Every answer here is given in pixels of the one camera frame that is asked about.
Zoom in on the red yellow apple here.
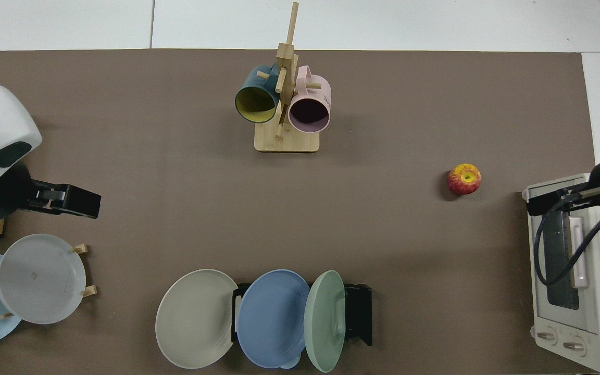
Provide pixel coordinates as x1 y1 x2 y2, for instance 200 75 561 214
447 163 482 196

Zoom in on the wooden peg plate rack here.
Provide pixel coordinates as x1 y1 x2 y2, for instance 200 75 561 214
0 243 97 320

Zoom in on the pale grey plate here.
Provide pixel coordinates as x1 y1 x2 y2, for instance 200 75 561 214
0 233 87 325

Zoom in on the beige plate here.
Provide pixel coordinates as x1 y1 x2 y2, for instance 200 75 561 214
155 269 239 370

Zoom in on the black dish rack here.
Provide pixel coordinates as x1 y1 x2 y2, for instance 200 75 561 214
231 283 373 347

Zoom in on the green plate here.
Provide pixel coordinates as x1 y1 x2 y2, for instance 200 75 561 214
303 270 346 373

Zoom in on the pale toaster oven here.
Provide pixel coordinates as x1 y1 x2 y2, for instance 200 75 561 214
521 173 600 373

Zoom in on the brown table cloth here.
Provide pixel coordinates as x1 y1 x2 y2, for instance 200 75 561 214
0 49 596 375

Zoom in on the dark teal mug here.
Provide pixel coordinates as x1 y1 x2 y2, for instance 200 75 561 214
234 64 281 124

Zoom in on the wooden cup stand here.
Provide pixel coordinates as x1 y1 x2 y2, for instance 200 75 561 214
254 2 320 153

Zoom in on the pink mug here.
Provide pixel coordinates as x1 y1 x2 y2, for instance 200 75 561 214
287 65 332 134

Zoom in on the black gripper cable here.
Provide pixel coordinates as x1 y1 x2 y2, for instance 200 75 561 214
533 195 600 290

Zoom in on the toaster oven door handle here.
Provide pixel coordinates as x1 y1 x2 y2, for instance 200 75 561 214
568 215 590 290

